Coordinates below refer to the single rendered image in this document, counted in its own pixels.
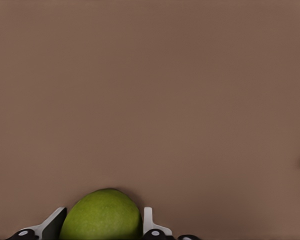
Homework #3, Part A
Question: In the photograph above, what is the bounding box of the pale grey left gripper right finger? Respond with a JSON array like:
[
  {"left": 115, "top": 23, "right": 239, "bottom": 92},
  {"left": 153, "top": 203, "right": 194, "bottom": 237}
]
[{"left": 141, "top": 206, "right": 176, "bottom": 240}]

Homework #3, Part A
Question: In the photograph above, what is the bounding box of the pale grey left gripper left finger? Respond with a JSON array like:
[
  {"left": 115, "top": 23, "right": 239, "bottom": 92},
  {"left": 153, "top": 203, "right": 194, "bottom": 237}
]
[{"left": 4, "top": 206, "right": 68, "bottom": 240}]

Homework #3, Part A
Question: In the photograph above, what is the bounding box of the green apple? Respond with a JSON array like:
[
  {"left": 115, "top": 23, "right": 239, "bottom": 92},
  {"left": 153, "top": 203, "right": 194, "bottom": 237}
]
[{"left": 58, "top": 188, "right": 144, "bottom": 240}]

